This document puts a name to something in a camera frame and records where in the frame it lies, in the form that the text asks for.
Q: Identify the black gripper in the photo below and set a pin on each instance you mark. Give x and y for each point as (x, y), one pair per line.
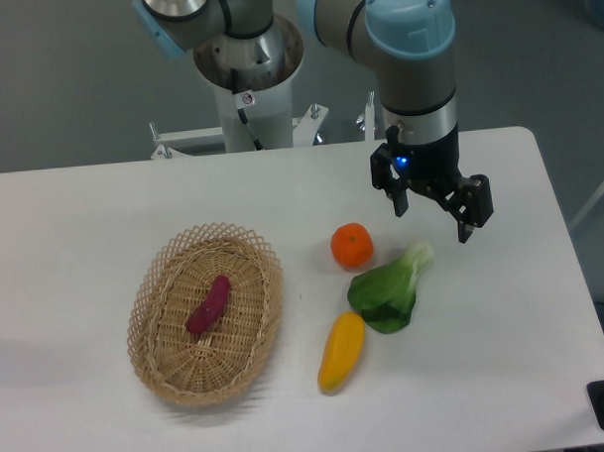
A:
(431, 170)

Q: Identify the purple sweet potato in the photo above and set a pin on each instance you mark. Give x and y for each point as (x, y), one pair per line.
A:
(211, 308)

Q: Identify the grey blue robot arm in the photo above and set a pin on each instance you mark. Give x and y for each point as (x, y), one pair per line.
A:
(407, 44)

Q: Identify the woven wicker basket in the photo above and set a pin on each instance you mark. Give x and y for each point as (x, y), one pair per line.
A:
(222, 362)

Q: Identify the orange tangerine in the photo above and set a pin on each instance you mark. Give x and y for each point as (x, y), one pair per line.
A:
(351, 245)

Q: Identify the green bok choy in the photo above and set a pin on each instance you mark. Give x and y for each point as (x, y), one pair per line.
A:
(386, 295)

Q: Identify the yellow mango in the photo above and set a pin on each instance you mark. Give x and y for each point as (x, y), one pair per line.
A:
(342, 351)

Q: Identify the white metal base frame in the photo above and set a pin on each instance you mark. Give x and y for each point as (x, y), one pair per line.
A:
(306, 132)

